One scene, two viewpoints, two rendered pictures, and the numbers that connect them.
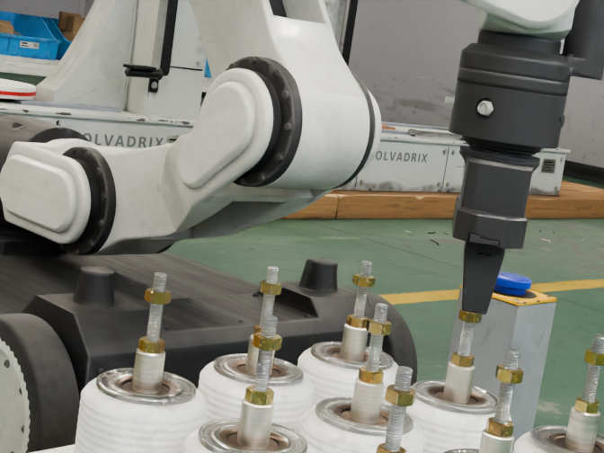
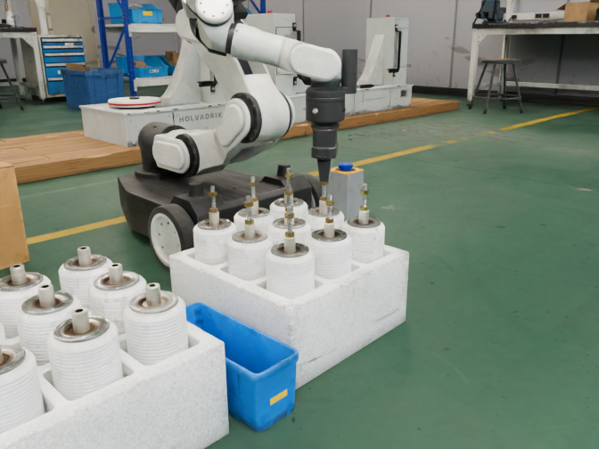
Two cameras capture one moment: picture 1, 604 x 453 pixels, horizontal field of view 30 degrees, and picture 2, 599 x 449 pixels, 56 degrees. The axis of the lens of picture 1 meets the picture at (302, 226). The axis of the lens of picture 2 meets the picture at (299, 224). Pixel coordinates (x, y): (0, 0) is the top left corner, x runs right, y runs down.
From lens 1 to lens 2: 0.40 m
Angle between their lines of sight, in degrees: 9
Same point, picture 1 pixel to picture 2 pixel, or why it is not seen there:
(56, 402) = (188, 233)
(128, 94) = (201, 94)
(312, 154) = (267, 127)
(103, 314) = (200, 200)
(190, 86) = not seen: hidden behind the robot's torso
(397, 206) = not seen: hidden behind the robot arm
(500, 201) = (325, 142)
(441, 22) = (351, 25)
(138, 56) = (203, 76)
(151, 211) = (213, 156)
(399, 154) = not seen: hidden behind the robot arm
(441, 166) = (352, 102)
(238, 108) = (236, 114)
